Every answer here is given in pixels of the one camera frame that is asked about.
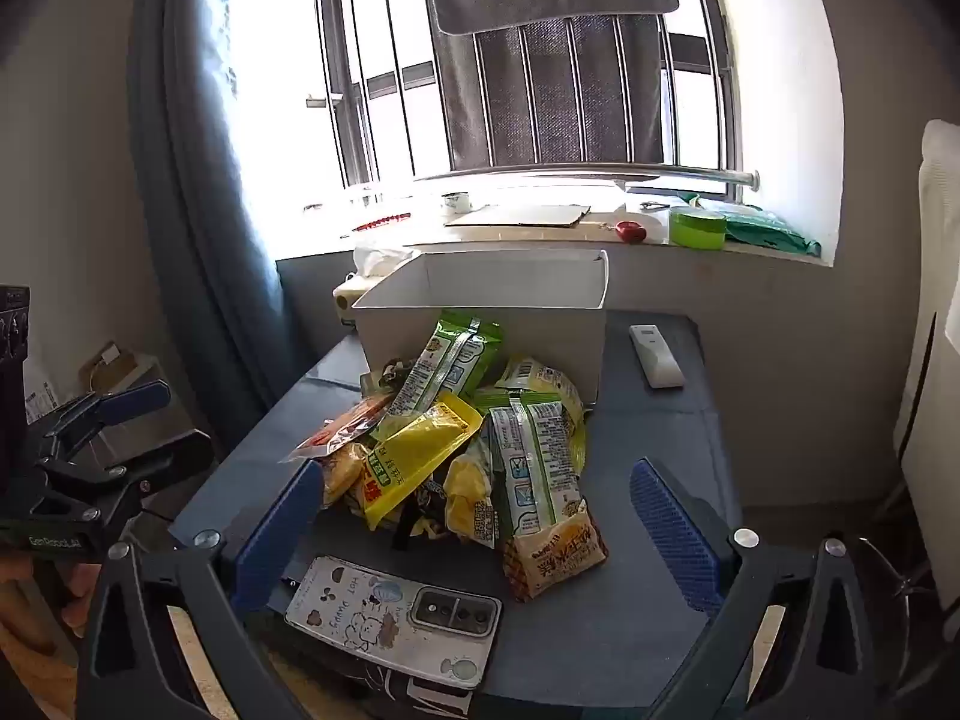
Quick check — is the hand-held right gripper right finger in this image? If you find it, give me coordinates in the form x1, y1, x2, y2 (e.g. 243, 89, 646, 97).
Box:
628, 456, 880, 720

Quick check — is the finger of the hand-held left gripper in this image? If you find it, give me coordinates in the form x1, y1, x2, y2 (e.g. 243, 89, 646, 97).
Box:
34, 379, 173, 458
34, 429, 216, 522

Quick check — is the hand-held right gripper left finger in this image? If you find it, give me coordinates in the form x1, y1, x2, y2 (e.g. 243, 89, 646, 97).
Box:
75, 457, 325, 720

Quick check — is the pile of snack packets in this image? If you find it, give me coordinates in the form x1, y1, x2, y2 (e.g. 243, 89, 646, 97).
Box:
279, 309, 610, 602

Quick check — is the white cardboard box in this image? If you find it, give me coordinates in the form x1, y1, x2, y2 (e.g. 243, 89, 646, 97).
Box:
351, 249, 610, 406

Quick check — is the person's left hand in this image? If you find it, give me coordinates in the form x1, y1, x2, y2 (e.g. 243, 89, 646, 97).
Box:
60, 556, 104, 637

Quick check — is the brown cardboard box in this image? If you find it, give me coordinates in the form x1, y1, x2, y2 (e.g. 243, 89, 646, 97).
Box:
79, 341, 162, 400

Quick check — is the phone with white cartoon case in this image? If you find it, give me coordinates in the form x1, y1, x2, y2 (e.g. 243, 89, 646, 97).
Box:
283, 555, 503, 691

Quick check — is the white remote control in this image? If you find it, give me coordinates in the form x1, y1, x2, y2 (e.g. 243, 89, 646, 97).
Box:
628, 324, 686, 389

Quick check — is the blue curtain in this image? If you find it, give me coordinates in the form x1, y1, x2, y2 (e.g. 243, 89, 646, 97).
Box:
127, 0, 301, 421

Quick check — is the chrome chair base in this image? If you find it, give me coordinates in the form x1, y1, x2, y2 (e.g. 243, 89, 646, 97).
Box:
847, 532, 947, 617

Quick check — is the green round container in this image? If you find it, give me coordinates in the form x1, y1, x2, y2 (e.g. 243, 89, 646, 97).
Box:
669, 206, 727, 250

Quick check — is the green plastic bag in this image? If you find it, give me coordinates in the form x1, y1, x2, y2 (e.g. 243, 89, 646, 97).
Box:
686, 195, 822, 256

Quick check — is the flat cardboard sheet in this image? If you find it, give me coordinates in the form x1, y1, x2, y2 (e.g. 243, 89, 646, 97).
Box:
442, 204, 593, 229

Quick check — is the window security grille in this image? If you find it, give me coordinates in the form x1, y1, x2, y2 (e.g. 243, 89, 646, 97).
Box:
306, 0, 742, 188

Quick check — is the thick steel rail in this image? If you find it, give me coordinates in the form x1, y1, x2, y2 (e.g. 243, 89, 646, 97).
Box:
412, 163, 760, 188

